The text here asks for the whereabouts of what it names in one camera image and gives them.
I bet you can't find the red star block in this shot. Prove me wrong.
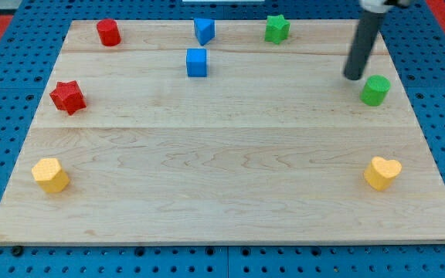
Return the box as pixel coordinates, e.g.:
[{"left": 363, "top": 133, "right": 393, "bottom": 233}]
[{"left": 49, "top": 80, "right": 87, "bottom": 116}]

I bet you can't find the blue cube block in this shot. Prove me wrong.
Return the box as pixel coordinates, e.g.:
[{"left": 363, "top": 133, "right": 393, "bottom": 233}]
[{"left": 185, "top": 49, "right": 208, "bottom": 77}]

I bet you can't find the blue triangle block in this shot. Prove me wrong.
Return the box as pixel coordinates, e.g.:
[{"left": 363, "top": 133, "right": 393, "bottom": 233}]
[{"left": 193, "top": 18, "right": 216, "bottom": 46}]

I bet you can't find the green cylinder block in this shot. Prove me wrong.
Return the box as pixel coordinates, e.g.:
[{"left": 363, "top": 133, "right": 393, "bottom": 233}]
[{"left": 360, "top": 75, "right": 391, "bottom": 107}]

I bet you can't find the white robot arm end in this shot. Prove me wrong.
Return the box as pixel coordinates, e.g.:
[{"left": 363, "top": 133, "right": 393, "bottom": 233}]
[{"left": 358, "top": 0, "right": 413, "bottom": 14}]

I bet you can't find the light wooden board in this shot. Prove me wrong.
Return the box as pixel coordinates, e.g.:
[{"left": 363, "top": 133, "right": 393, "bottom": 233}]
[{"left": 0, "top": 20, "right": 445, "bottom": 246}]

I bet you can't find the yellow hexagon block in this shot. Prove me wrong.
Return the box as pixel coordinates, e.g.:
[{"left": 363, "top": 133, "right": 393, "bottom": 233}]
[{"left": 31, "top": 158, "right": 70, "bottom": 193}]

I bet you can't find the green star block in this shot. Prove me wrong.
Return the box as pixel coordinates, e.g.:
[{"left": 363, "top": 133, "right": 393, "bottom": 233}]
[{"left": 264, "top": 15, "right": 290, "bottom": 45}]

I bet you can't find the yellow heart block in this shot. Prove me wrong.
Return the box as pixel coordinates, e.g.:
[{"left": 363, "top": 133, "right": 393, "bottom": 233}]
[{"left": 363, "top": 156, "right": 403, "bottom": 191}]

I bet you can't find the red cylinder block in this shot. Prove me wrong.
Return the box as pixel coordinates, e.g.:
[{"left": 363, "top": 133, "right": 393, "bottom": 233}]
[{"left": 96, "top": 19, "right": 121, "bottom": 46}]

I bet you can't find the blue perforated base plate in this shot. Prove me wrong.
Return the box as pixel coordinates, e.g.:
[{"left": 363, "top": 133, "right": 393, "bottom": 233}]
[{"left": 0, "top": 1, "right": 445, "bottom": 277}]

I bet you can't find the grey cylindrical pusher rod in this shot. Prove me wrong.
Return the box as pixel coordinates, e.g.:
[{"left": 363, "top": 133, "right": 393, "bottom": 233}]
[{"left": 343, "top": 9, "right": 385, "bottom": 80}]

